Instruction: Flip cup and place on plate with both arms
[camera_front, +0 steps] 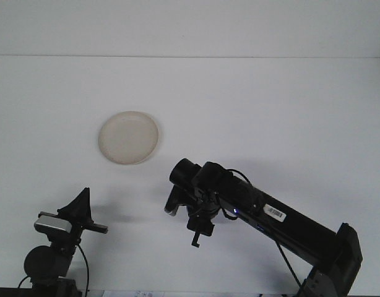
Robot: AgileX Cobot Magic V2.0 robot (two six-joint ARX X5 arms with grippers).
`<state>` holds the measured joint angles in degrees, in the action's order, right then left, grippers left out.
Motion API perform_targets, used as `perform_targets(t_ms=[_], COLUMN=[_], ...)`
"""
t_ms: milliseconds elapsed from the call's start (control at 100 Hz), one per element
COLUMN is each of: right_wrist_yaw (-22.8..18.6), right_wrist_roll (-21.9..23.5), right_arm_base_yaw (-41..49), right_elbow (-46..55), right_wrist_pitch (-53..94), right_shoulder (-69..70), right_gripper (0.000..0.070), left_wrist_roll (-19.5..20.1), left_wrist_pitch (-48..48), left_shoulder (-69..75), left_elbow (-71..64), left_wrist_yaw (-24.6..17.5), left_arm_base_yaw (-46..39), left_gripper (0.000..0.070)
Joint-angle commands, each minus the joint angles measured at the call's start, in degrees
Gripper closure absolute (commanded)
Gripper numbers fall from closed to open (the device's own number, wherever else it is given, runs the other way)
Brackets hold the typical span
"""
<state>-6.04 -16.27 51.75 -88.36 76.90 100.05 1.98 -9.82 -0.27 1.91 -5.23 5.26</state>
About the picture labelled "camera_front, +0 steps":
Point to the pale round plate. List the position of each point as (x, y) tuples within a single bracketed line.
[(128, 137)]

